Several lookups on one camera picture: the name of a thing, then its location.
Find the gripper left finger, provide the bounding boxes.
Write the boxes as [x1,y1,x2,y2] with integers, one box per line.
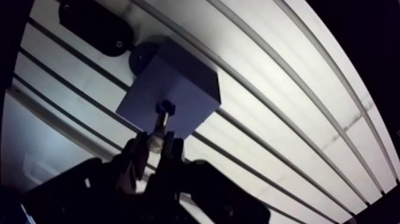
[19,131,150,224]

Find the steel bolt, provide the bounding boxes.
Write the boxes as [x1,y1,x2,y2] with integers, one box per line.
[146,107,170,154]

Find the dark blue-grey block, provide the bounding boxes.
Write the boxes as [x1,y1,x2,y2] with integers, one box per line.
[115,36,221,140]

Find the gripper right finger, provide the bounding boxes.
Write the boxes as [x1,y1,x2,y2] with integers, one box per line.
[144,131,271,224]

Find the black oval holder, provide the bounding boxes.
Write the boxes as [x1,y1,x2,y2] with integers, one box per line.
[58,0,135,57]

